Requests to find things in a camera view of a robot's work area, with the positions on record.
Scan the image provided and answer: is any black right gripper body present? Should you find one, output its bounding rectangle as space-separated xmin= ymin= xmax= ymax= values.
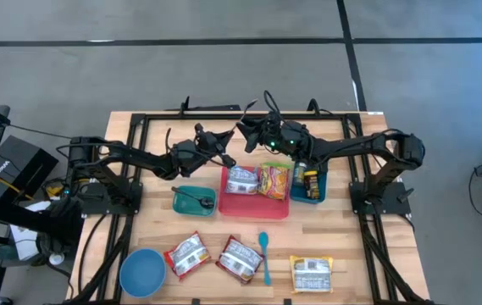
xmin=258 ymin=119 xmax=314 ymax=158

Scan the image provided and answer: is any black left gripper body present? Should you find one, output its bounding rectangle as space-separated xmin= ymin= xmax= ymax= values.
xmin=169 ymin=130 xmax=225 ymax=178

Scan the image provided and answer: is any blue and white ramen packet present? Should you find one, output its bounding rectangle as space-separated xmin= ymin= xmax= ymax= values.
xmin=224 ymin=164 xmax=260 ymax=197

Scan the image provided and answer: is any orange and green ramen packet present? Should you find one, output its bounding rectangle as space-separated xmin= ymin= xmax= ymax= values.
xmin=257 ymin=161 xmax=292 ymax=202

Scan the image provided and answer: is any black spoon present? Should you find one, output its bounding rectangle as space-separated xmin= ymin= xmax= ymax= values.
xmin=170 ymin=185 xmax=216 ymax=209

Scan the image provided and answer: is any black spice jar yellow lid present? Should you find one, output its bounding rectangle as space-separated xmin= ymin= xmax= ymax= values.
xmin=303 ymin=169 xmax=322 ymax=201

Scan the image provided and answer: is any teal plastic spoon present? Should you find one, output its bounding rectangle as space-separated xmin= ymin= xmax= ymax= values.
xmin=258 ymin=230 xmax=273 ymax=287

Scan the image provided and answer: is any pink plastic tray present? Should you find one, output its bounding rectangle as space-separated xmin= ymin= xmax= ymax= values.
xmin=217 ymin=164 xmax=291 ymax=221

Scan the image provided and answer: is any green plastic bin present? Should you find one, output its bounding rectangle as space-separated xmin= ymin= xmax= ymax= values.
xmin=172 ymin=185 xmax=218 ymax=219

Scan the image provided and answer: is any blue plastic bin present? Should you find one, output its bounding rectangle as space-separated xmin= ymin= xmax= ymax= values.
xmin=289 ymin=161 xmax=329 ymax=206

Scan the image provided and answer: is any red ramen packet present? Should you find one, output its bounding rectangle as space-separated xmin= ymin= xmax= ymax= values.
xmin=214 ymin=235 xmax=265 ymax=285
xmin=163 ymin=230 xmax=213 ymax=281

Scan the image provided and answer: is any blue bowl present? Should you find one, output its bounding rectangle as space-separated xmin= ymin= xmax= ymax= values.
xmin=119 ymin=247 xmax=168 ymax=299

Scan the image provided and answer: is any yellow ramen packet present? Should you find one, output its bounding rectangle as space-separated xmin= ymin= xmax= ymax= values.
xmin=288 ymin=254 xmax=335 ymax=295

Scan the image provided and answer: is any black box white print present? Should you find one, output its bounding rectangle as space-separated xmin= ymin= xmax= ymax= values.
xmin=0 ymin=134 xmax=60 ymax=202

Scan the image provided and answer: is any white paper box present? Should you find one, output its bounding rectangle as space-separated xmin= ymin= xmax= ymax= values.
xmin=8 ymin=200 xmax=52 ymax=263

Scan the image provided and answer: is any black clamp handle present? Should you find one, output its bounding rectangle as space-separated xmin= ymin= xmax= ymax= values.
xmin=306 ymin=97 xmax=323 ymax=116
xmin=178 ymin=95 xmax=242 ymax=114

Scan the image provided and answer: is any yellow cable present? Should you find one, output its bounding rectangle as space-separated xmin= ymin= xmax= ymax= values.
xmin=0 ymin=174 xmax=36 ymax=202

